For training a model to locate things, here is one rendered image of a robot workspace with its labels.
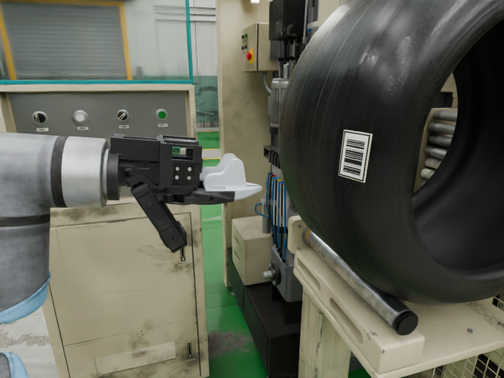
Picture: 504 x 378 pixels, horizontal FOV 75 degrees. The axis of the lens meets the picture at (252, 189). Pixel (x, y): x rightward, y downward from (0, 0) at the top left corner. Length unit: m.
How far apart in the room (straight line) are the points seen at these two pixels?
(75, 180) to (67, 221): 0.77
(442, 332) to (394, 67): 0.55
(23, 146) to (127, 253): 0.82
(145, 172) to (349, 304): 0.46
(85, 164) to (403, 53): 0.39
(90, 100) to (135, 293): 0.67
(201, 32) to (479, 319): 9.29
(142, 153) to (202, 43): 9.25
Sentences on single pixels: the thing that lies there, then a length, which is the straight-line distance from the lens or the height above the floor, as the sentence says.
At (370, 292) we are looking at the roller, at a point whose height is 0.91.
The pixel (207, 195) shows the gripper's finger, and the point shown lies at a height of 1.14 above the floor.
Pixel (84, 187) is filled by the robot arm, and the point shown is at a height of 1.16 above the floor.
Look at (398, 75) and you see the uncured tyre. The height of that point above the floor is 1.29.
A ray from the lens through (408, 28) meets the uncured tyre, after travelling 0.47.
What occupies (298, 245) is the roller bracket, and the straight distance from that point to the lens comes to 0.87.
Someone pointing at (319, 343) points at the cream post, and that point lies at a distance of 1.14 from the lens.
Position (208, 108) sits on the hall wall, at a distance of 9.59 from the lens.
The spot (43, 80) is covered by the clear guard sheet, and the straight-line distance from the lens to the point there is 1.14.
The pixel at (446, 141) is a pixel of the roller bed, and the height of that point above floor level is 1.11.
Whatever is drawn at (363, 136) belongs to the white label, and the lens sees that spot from 0.42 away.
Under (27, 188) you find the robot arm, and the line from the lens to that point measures 0.45.
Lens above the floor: 1.28
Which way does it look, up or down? 18 degrees down
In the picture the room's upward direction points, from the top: straight up
